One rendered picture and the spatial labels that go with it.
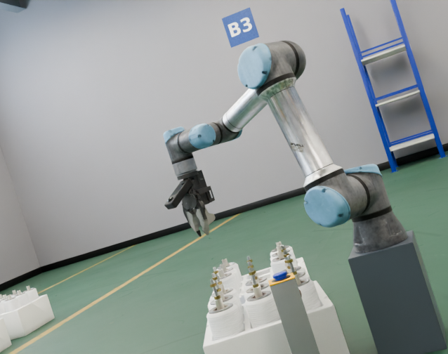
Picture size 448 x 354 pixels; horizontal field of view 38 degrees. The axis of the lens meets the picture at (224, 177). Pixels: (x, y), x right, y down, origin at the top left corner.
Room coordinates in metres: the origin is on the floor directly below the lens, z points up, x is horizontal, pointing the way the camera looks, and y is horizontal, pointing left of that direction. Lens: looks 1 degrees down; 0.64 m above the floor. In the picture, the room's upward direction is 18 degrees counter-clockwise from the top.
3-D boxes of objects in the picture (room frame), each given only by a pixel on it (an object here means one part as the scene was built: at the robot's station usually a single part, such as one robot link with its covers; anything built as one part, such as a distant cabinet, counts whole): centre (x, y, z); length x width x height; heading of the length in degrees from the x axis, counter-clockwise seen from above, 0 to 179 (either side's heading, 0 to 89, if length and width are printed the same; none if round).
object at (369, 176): (1.81, -0.36, 0.47); 0.13 x 0.12 x 0.14; 133
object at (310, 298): (1.88, -0.11, 0.16); 0.10 x 0.10 x 0.18
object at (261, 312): (1.88, 0.01, 0.16); 0.10 x 0.10 x 0.18
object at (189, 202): (2.14, 0.11, 0.60); 0.09 x 0.08 x 0.12; 133
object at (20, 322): (4.42, 1.69, 0.09); 0.39 x 0.39 x 0.18; 75
